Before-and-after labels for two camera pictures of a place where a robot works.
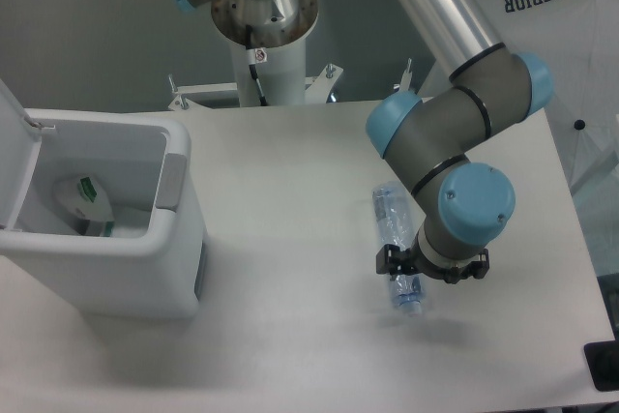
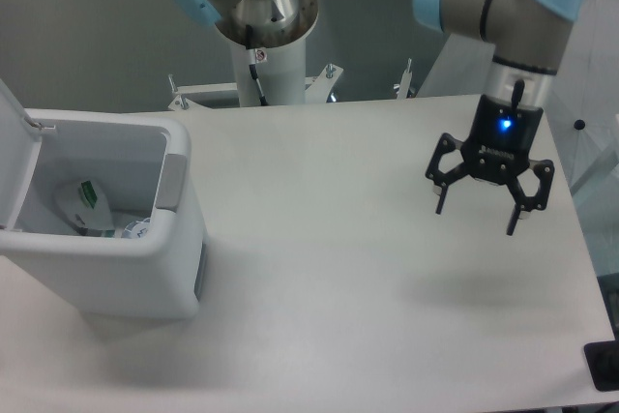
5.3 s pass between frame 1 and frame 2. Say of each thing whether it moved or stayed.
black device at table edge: stayed
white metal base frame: stayed
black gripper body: moved
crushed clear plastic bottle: moved
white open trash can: stayed
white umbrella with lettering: stayed
